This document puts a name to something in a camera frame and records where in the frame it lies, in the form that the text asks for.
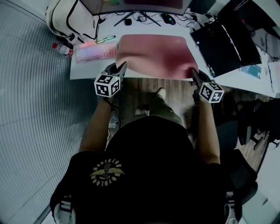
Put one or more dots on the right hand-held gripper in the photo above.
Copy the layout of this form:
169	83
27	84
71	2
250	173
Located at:
211	93

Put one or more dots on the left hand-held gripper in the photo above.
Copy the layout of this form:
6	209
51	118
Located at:
105	87

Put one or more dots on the pink desk mat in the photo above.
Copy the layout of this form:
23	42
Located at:
153	54

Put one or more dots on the person's right forearm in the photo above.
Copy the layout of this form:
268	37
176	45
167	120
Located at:
207	137

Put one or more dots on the person's left forearm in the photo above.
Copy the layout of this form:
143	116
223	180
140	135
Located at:
96	129

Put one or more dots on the black computer mouse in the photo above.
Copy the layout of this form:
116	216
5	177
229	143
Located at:
169	19

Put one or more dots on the pink backlit keyboard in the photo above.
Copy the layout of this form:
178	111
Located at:
96	52

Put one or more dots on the black-framed glasses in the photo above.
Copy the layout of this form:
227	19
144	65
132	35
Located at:
106	39

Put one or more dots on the black laptop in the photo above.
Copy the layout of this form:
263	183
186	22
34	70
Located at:
218	50

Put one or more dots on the white right shoe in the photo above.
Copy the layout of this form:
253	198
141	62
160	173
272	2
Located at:
162	93

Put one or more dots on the white shoe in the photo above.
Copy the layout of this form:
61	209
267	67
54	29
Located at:
162	93
142	112

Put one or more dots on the olive trousers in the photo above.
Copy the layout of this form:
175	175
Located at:
166	111

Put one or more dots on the white left shoe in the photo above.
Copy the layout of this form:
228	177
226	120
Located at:
142	112

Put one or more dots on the small black case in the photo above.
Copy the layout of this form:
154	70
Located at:
128	21

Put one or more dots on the blue keyboard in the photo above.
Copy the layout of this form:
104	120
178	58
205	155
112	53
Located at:
251	71

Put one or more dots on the red-capped plastic bottle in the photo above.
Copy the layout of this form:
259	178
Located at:
62	50

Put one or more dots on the black monitor with stand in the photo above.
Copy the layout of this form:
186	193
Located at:
135	5

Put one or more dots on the black swivel chair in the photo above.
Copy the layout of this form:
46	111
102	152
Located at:
260	118

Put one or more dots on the white backpack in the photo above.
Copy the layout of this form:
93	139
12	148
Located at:
65	17

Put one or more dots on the white flat box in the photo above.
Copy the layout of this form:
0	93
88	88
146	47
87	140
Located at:
275	76

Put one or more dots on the dark tilted monitor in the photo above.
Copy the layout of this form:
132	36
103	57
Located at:
267	41

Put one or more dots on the black office chair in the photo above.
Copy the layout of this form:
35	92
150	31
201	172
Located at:
240	175

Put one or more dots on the black printed t-shirt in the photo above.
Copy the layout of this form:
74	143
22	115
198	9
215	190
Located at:
148	181

